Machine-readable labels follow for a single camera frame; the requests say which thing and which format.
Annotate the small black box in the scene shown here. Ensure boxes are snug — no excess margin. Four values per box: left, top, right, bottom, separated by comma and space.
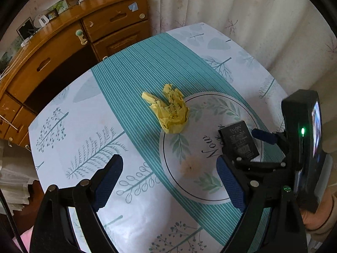
218, 121, 260, 160

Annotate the yellow paper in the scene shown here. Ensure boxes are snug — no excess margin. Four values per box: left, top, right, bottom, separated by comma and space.
142, 84, 190, 134

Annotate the person right hand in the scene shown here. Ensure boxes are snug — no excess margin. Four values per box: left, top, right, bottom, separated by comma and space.
300, 187, 337, 242

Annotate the pink bed blanket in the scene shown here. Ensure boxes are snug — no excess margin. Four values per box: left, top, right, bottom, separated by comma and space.
13, 227, 33, 252

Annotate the white lace furniture cover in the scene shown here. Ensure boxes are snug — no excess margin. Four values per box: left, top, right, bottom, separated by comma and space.
1, 139, 38, 212

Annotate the leaf-print blue tablecloth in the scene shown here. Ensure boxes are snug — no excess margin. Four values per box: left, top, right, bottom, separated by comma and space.
29, 23, 286, 252

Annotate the floral cream curtain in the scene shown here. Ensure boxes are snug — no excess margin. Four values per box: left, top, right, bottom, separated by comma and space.
149, 0, 336, 154

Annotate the wooden desk with drawers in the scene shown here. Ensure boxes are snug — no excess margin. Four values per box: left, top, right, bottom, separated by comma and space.
1, 0, 150, 148

